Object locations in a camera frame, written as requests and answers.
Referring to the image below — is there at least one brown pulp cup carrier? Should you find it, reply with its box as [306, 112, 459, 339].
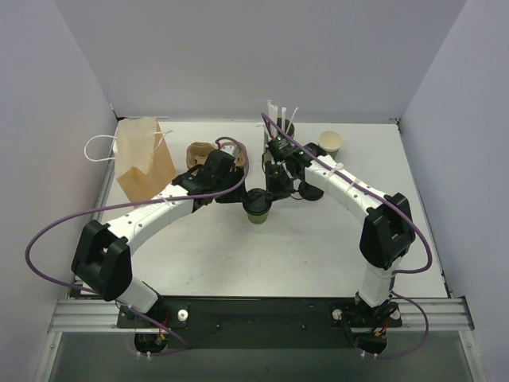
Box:
[186, 142, 246, 169]

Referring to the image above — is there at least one black plastic cup lid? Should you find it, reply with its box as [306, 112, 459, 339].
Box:
[243, 188, 272, 211]

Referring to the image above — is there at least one green paper coffee cup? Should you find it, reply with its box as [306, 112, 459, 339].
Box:
[246, 209, 270, 224]

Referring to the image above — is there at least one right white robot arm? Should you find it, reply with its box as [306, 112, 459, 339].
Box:
[265, 135, 416, 307]

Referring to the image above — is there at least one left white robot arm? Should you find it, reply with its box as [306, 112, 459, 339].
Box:
[71, 142, 245, 328]

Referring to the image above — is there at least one grey cylindrical straw holder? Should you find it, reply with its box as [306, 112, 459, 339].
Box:
[262, 119, 297, 168]

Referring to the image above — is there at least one brown paper bag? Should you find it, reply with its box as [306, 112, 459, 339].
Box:
[84, 116, 178, 208]

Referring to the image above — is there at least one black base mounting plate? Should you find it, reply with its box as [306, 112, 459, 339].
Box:
[116, 297, 402, 352]

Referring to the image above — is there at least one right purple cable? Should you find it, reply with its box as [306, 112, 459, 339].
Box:
[260, 113, 434, 359]

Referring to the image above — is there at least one purple cable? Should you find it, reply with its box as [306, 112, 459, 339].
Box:
[25, 136, 250, 298]
[260, 113, 434, 359]

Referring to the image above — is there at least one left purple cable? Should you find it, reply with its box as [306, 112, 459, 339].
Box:
[25, 136, 250, 298]

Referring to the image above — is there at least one aluminium rail frame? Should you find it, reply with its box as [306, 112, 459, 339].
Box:
[49, 298, 475, 333]

